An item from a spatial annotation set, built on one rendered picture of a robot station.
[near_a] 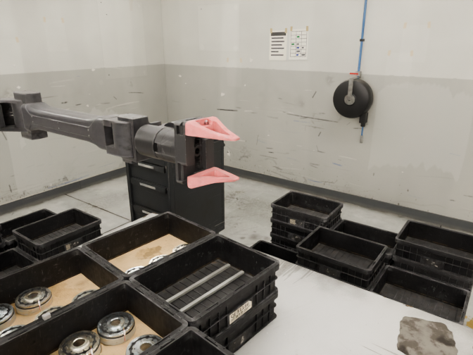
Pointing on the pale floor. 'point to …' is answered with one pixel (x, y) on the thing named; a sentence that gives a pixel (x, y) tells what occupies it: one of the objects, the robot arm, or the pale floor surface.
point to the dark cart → (175, 192)
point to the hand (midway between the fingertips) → (232, 158)
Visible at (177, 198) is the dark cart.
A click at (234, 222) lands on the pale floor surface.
